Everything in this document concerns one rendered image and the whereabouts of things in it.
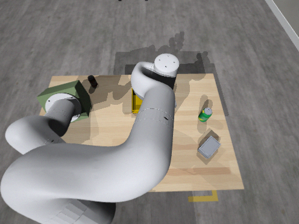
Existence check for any yellow square tray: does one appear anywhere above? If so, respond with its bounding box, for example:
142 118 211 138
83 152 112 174
132 89 142 113

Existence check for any green drink can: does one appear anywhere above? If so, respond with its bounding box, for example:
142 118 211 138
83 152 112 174
198 108 212 122

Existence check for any grey hinged case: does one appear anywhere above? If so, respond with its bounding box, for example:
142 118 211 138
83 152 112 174
198 136 221 159

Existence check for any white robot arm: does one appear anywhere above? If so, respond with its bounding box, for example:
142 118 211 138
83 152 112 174
1 54 180 224

